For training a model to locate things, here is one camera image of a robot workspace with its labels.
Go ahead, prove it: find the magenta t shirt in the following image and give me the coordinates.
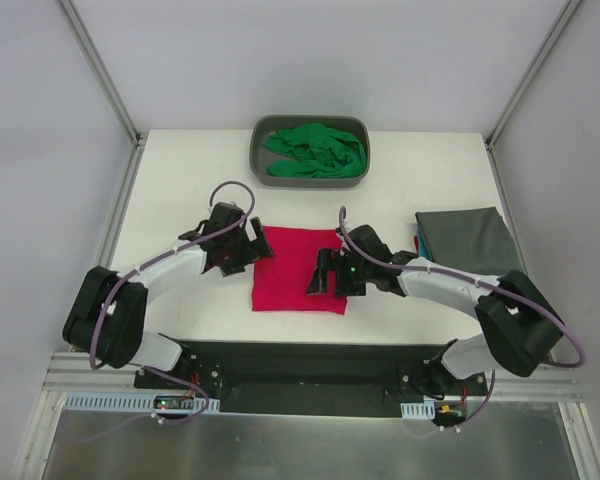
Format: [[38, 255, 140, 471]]
[[251, 226, 347, 315]]

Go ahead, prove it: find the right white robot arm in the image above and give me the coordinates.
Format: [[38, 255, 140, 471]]
[[306, 225, 563, 400]]

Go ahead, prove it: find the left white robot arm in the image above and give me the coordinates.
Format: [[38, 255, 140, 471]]
[[62, 202, 273, 389]]

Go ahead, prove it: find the folded teal t shirt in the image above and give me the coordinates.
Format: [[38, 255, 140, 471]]
[[415, 227, 433, 261]]

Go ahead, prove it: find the grey plastic bin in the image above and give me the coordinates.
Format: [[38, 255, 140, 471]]
[[249, 115, 371, 189]]

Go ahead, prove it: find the green t shirt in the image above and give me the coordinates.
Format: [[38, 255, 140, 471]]
[[263, 123, 368, 179]]

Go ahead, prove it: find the folded grey t shirt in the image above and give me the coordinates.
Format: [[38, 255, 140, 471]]
[[415, 207, 523, 275]]

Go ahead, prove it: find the left aluminium frame post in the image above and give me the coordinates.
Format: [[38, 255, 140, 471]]
[[55, 0, 142, 146]]

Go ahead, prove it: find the aluminium frame post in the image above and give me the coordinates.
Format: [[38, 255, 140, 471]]
[[485, 0, 586, 152], [55, 0, 142, 146]]

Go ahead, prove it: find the right perforated cable duct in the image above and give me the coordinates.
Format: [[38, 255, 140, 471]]
[[400, 400, 436, 421]]

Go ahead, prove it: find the perforated cable duct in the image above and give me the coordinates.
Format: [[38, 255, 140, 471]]
[[400, 400, 436, 421], [64, 392, 220, 415]]

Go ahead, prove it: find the left aluminium rail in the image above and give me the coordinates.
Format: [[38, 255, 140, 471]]
[[42, 352, 138, 392]]

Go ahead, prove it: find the aluminium rail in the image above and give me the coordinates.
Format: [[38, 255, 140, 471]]
[[42, 352, 138, 392], [492, 365, 584, 403]]

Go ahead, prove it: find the left perforated cable duct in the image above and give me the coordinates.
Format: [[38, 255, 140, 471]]
[[64, 392, 220, 415]]

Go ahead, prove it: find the right aluminium rail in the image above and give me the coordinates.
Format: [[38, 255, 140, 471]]
[[492, 365, 584, 403]]

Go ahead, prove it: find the right aluminium frame post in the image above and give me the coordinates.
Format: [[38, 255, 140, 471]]
[[485, 0, 586, 152]]

